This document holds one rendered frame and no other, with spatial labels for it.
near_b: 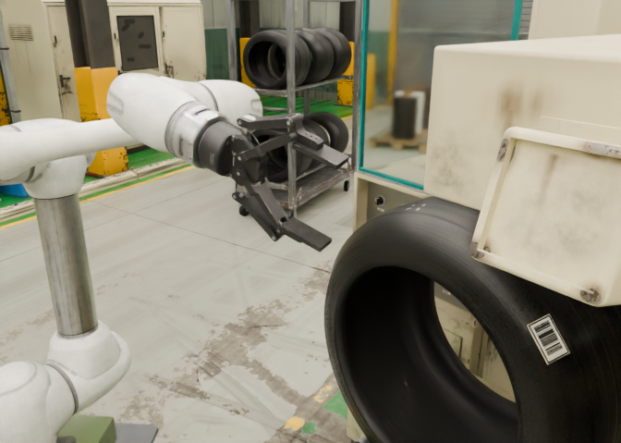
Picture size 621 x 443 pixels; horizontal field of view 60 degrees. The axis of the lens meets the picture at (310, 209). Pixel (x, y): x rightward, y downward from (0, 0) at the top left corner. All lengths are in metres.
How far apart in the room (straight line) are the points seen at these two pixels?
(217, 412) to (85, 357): 1.35
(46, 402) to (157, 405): 1.44
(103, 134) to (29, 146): 0.14
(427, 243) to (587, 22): 0.50
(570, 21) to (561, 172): 0.79
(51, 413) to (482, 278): 1.08
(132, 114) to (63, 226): 0.62
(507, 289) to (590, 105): 0.46
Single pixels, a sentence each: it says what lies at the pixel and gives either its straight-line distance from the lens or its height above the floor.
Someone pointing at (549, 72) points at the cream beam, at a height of 1.77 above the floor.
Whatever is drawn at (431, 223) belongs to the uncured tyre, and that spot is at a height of 1.47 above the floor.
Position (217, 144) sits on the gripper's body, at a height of 1.64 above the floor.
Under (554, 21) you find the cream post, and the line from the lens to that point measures 1.17.
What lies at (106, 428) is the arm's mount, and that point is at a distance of 1.70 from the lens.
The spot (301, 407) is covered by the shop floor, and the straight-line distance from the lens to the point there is 2.79.
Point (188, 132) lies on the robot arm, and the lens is 0.80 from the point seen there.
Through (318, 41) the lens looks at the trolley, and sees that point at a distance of 4.91.
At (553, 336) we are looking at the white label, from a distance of 0.87.
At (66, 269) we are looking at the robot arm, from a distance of 1.47.
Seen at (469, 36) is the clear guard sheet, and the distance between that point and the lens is 1.61.
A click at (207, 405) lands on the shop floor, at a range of 2.84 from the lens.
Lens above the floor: 1.82
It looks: 21 degrees down
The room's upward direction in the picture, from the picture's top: straight up
